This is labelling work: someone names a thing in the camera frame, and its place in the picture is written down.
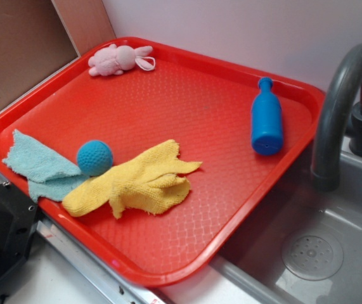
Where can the grey toy sink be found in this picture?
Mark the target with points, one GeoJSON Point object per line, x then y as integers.
{"type": "Point", "coordinates": [300, 245]}

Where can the blue plastic bottle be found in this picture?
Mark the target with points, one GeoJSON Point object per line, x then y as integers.
{"type": "Point", "coordinates": [266, 114]}

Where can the light blue cloth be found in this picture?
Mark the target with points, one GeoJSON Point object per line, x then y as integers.
{"type": "Point", "coordinates": [49, 174]}

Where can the pink plush bunny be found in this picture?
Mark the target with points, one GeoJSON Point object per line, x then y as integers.
{"type": "Point", "coordinates": [115, 60]}

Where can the yellow cloth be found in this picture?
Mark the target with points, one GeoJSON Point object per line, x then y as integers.
{"type": "Point", "coordinates": [154, 182]}

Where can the red plastic tray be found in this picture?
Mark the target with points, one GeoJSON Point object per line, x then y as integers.
{"type": "Point", "coordinates": [202, 103]}

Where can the grey toy faucet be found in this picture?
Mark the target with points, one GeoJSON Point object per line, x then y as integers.
{"type": "Point", "coordinates": [341, 116]}

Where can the brown cardboard panel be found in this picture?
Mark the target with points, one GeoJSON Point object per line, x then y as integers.
{"type": "Point", "coordinates": [37, 38]}

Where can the blue dimpled ball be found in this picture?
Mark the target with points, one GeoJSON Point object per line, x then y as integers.
{"type": "Point", "coordinates": [94, 158]}

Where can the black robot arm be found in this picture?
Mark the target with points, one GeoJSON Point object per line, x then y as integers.
{"type": "Point", "coordinates": [19, 216]}

